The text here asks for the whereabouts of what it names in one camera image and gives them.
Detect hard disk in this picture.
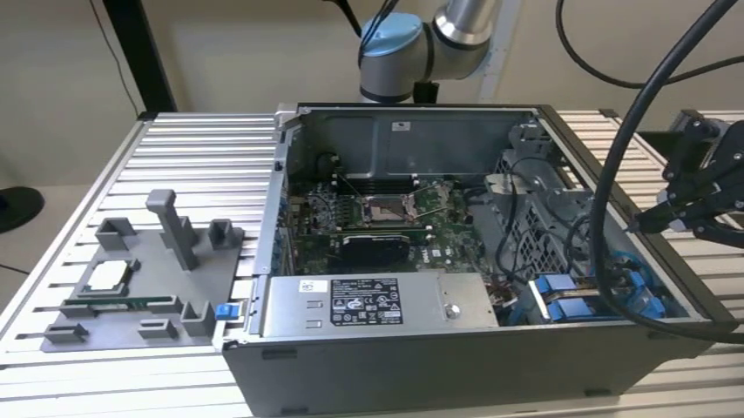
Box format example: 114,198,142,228
601,248,668,322
532,272,604,324

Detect grey metal disk bay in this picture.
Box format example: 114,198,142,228
483,124,598,280

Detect green Dell motherboard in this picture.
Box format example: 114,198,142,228
287,173,485,278

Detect metal socket cover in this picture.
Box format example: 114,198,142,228
407,183,455,215

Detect CPU socket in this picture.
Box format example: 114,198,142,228
363,195,417,224

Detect black graphics card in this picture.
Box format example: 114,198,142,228
338,233,411,266

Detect silver power supply unit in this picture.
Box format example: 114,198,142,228
259,273,502,341

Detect black open PC case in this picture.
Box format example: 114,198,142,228
211,102,739,415

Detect metal slat table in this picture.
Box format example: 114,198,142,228
0,108,744,418

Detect grey parts rack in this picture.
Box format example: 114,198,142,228
39,188,250,354

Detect green RAM stick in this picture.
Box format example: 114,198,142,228
61,295,176,313

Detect silver CPU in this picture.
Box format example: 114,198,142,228
83,262,134,293

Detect black round stand base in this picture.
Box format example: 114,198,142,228
0,185,47,233

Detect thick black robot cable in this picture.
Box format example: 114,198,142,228
590,0,744,334

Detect black disk wire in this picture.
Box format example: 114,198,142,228
494,172,533,282

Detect black looped cable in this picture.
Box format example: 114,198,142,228
554,0,744,89

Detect coloured power cable bundle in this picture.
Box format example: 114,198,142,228
486,280,525,311

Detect black frame post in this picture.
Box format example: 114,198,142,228
103,0,179,115

